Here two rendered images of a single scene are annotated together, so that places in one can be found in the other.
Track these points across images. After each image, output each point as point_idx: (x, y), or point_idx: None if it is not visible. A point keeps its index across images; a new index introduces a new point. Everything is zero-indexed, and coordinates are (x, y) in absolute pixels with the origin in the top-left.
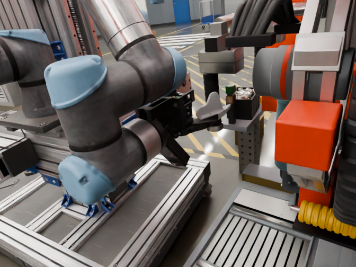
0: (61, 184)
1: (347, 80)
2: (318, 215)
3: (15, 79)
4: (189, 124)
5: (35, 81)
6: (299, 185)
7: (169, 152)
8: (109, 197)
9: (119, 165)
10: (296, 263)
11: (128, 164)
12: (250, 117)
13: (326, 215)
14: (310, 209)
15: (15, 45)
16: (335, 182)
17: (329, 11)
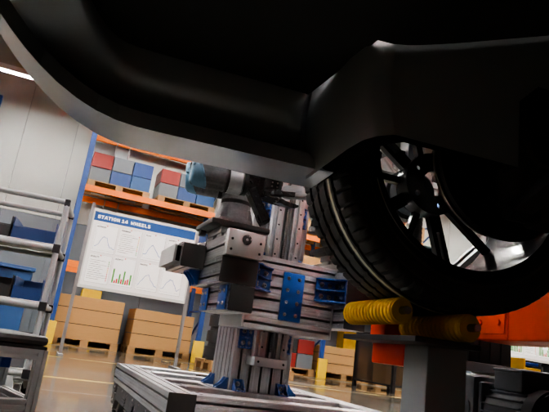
0: (207, 307)
1: (395, 185)
2: (354, 303)
3: (219, 194)
4: (272, 190)
5: (229, 198)
6: None
7: (253, 203)
8: (228, 303)
9: (212, 169)
10: None
11: (217, 173)
12: (467, 355)
13: (359, 302)
14: (353, 302)
15: None
16: None
17: (400, 147)
